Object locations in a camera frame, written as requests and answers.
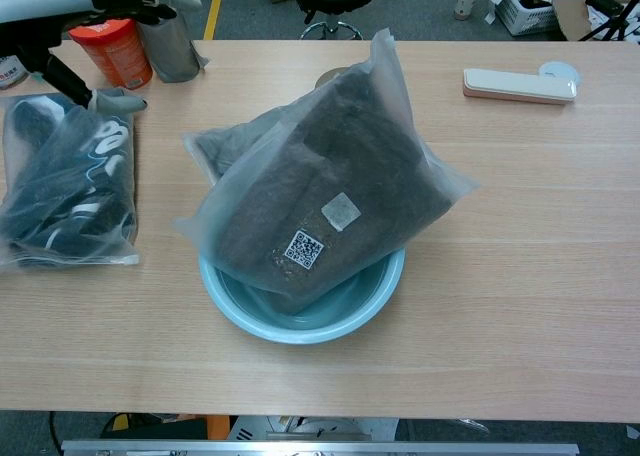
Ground bagged dark navy garment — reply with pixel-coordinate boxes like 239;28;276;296
0;91;143;272

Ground orange lidded canister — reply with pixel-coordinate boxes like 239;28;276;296
68;18;154;90

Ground brown cardboard box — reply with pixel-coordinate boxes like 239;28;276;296
549;0;640;42

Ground aluminium profile rail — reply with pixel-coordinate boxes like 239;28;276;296
60;440;581;456

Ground long white pencil case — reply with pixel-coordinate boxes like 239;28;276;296
462;67;579;106

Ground light blue plastic bowl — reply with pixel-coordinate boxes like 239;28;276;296
198;245;407;346

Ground bagged dark grey clothes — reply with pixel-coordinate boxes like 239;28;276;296
182;103;301;187

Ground grey soft pouch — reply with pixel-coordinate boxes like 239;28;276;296
135;8;210;84

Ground white plastic basket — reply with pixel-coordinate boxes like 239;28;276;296
494;0;561;37

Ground white round table grommet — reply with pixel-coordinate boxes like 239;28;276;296
537;60;584;85

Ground bagged dark grey garment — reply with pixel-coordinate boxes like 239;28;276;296
172;27;479;313

